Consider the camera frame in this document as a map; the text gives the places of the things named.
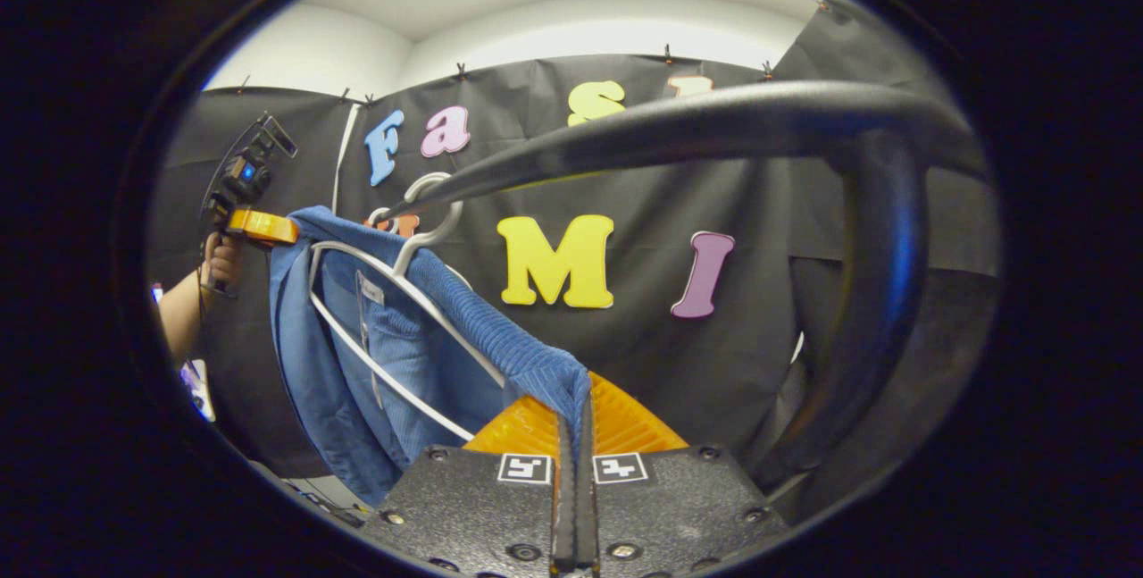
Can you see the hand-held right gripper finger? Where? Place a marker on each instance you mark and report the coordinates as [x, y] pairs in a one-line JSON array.
[[587, 515], [564, 515]]

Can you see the black backdrop cloth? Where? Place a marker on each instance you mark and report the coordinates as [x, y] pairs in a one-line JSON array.
[[625, 355]]

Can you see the black clothes rack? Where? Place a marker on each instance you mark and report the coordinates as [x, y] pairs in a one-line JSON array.
[[714, 118]]

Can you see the white printed poster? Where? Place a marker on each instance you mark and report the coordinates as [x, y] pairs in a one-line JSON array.
[[198, 390]]

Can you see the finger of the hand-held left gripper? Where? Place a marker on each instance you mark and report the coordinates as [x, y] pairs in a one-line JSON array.
[[263, 226]]

